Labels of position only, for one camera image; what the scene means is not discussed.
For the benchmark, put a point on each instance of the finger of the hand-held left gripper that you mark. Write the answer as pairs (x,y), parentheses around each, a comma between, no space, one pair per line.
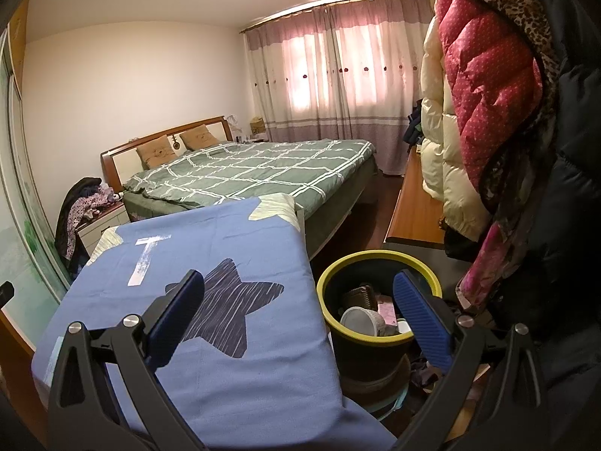
(5,296)

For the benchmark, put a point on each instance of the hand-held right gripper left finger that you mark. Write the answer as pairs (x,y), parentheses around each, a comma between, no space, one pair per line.
(176,319)

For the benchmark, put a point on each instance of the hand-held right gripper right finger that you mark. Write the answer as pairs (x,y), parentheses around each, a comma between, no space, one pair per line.
(422,319)

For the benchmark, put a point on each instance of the small white cup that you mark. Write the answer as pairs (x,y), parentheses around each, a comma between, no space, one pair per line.
(404,326)

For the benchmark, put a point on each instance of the pink packet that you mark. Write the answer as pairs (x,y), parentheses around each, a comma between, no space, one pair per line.
(387,312)

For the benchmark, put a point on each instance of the white plastic bowl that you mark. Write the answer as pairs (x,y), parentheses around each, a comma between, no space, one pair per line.
(361,322)

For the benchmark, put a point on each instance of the dark brown container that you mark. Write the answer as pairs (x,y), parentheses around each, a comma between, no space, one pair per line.
(359,297)

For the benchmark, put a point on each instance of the yellow rimmed trash bin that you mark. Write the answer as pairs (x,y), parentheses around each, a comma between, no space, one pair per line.
(361,352)

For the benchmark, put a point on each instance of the dark cloth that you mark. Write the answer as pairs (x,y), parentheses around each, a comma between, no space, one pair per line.
(425,373)

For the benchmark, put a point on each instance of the wardrobe sliding door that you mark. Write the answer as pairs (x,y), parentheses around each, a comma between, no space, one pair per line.
(28,225)

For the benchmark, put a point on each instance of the pink bag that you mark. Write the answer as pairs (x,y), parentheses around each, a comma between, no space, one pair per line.
(483,268)

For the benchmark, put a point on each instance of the dark jacket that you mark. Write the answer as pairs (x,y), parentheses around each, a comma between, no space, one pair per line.
(63,225)

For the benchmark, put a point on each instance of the round plastic stool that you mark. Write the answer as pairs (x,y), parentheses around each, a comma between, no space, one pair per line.
(375,408)

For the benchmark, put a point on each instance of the wooden desk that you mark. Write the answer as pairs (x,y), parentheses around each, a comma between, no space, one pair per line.
(413,206)

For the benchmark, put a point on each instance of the blue star blanket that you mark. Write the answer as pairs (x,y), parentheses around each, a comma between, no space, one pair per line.
(281,366)

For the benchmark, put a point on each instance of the white nightstand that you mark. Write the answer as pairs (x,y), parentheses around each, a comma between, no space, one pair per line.
(101,228)

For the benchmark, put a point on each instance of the dark floral garment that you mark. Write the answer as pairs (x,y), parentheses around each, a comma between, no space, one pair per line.
(512,188)

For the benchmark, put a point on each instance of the brown pillow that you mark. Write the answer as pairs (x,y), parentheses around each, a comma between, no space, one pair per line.
(198,137)
(156,152)

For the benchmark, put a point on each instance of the wooden bed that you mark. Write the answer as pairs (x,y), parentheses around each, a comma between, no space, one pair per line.
(122,159)

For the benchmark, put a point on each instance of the green plaid duvet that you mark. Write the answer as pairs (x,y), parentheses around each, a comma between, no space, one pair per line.
(253,169)

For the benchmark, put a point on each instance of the cream down jacket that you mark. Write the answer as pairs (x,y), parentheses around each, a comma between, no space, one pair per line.
(436,150)

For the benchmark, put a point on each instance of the pile of dark clothes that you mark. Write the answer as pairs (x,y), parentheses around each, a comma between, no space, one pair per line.
(413,124)

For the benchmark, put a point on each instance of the black jacket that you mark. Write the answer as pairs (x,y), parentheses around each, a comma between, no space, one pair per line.
(577,150)

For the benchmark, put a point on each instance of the wooden wardrobe cupboard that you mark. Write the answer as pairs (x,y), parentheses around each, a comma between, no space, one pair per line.
(19,42)

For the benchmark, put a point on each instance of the pink white curtain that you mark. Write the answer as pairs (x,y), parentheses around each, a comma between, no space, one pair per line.
(366,56)

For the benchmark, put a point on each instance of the leopard print scarf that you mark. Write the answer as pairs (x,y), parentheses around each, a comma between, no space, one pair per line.
(516,4)

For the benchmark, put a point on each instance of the wooden curtain rail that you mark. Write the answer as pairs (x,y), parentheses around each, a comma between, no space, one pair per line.
(328,2)

